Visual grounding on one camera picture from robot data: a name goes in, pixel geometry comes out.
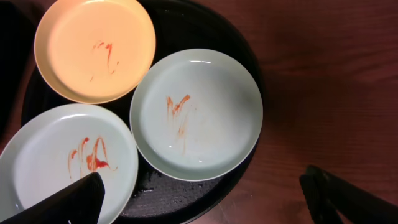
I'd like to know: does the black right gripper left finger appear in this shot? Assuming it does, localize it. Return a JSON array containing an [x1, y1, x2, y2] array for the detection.
[[1, 172, 105, 224]]

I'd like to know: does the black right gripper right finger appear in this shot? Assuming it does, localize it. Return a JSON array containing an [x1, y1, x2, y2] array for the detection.
[[299, 165, 397, 224]]

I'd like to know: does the pale green plate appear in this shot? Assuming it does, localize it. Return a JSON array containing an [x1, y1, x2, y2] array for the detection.
[[130, 49, 263, 182]]

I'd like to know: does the pale blue plate front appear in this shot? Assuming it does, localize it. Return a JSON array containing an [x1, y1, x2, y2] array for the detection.
[[1, 103, 138, 223]]

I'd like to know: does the yellow plate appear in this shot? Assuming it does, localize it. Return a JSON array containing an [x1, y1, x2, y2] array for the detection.
[[34, 0, 156, 104]]

